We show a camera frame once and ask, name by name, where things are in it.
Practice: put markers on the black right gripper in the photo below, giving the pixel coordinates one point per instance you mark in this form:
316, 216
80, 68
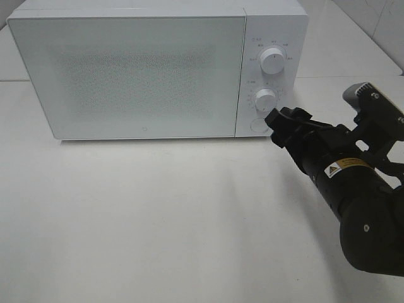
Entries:
342, 169

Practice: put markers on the round white door button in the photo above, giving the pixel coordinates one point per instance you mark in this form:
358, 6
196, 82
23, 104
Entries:
259, 126

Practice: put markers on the white timer knob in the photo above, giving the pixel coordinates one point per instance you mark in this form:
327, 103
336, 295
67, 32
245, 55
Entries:
265, 100

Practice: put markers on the white microwave door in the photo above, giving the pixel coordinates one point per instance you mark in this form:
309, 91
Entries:
127, 78

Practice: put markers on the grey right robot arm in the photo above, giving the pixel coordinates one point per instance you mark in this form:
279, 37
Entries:
369, 210

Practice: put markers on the white upper power knob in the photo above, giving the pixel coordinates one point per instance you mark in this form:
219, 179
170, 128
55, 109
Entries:
272, 60

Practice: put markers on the white microwave oven body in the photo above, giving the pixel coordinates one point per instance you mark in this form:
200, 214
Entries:
282, 23

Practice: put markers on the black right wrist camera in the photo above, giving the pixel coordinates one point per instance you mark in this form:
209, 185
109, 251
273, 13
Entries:
379, 121

